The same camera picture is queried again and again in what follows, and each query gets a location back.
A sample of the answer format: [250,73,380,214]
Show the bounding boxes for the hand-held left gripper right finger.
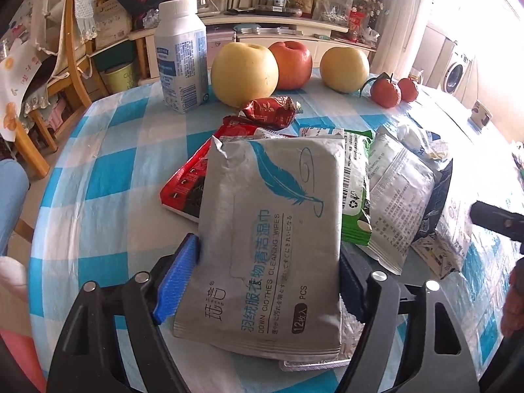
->
[340,256,479,393]

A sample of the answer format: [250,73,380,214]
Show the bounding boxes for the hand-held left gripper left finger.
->
[47,233,201,393]

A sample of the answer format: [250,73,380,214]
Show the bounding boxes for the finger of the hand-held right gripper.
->
[471,200,524,242]

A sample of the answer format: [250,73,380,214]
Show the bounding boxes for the grey wipes packet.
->
[173,135,347,357]

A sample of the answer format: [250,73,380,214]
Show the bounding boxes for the red packet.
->
[159,115,296,224]

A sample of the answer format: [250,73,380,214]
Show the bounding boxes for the pink plastic basin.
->
[0,323,47,393]

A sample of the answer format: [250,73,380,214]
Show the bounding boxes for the person's right hand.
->
[501,259,524,336]

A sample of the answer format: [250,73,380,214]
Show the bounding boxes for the dark blue bag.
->
[418,159,453,242]

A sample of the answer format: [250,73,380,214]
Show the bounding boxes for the white text packet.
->
[366,125,436,276]

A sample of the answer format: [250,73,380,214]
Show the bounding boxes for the green plastic packet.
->
[340,130,374,246]

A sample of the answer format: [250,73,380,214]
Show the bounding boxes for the paper cup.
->
[469,99,494,127]

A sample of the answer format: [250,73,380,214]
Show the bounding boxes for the crumpled white wrapper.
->
[395,123,451,163]

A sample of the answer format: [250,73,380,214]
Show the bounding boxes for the blue checkered tablecloth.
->
[30,71,524,393]

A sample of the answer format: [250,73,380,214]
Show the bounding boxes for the washing machine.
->
[444,41,476,96]

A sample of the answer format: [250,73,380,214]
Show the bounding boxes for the white flat packet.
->
[299,127,345,138]

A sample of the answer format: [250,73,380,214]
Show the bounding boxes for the leafy tangerine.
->
[360,73,402,109]

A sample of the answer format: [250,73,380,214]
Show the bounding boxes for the person's leg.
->
[0,159,32,254]

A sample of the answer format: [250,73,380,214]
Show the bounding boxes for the red crumpled floral wrapper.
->
[239,96,302,129]

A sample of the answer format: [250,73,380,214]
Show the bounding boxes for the green waste bin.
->
[100,61,138,96]

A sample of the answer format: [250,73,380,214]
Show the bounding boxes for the yellow apple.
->
[320,46,371,93]
[211,42,280,108]

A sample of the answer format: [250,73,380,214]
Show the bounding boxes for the white plastic bottle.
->
[156,0,209,114]

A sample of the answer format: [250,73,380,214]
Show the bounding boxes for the white curtain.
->
[368,0,435,86]

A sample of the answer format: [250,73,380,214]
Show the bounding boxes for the wooden chair with cushion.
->
[25,0,100,181]

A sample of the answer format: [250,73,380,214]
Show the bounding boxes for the red apple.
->
[268,41,313,91]

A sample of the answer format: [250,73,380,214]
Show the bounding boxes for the red box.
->
[348,10,366,42]

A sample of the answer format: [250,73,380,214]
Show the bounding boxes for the fruit print tablecloth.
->
[0,37,47,140]

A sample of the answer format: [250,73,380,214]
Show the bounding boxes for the white television cabinet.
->
[131,8,377,87]

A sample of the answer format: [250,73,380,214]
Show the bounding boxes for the white sack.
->
[94,2,134,48]

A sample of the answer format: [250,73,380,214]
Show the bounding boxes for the clear plastic bag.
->
[315,0,355,24]

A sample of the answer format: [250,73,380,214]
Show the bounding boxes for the black router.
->
[225,0,255,15]

